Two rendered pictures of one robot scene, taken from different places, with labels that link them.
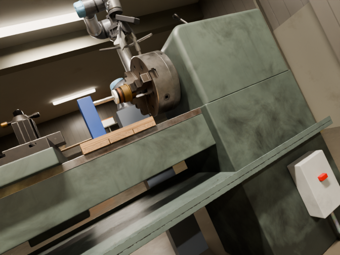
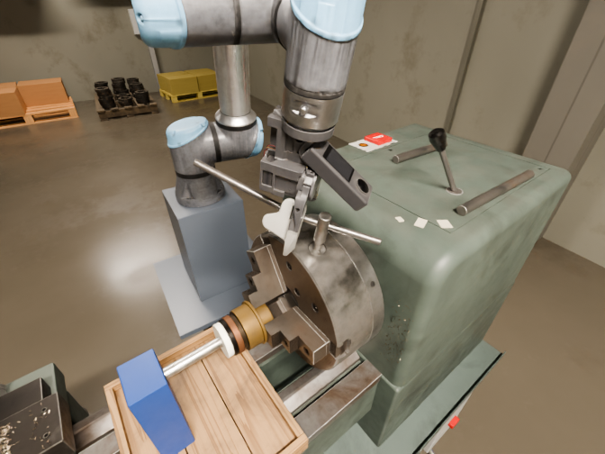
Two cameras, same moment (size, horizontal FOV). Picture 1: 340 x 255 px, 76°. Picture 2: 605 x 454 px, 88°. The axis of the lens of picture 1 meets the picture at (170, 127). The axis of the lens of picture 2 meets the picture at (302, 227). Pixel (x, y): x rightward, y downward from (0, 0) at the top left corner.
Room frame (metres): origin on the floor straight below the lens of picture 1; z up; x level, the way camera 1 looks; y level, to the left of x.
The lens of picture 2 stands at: (0.65, 0.12, 1.60)
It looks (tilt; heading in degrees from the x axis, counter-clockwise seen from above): 36 degrees down; 346
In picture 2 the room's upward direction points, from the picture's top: straight up
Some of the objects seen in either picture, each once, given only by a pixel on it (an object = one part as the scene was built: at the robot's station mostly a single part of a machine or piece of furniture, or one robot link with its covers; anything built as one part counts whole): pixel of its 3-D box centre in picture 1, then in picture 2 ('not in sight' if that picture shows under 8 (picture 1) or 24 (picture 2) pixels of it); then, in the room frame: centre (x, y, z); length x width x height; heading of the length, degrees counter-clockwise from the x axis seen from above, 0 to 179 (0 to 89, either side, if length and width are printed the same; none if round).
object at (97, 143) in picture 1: (115, 140); (201, 415); (1.01, 0.26, 0.89); 0.36 x 0.30 x 0.04; 23
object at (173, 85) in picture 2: not in sight; (191, 84); (7.86, 0.64, 0.20); 1.17 x 0.85 x 0.41; 109
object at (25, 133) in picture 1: (27, 132); not in sight; (0.95, 0.58, 1.07); 0.07 x 0.07 x 0.10; 23
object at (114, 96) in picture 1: (103, 100); (194, 357); (1.02, 0.23, 1.08); 0.13 x 0.07 x 0.07; 113
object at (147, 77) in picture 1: (142, 81); (304, 337); (1.00, 0.03, 1.08); 0.12 x 0.11 x 0.05; 23
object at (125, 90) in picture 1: (125, 93); (247, 325); (1.06, 0.13, 1.08); 0.09 x 0.09 x 0.09; 23
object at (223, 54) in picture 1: (211, 70); (410, 229); (1.30, -0.37, 1.06); 0.59 x 0.48 x 0.39; 113
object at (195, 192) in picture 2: (126, 103); (198, 180); (1.58, 0.22, 1.15); 0.15 x 0.15 x 0.10
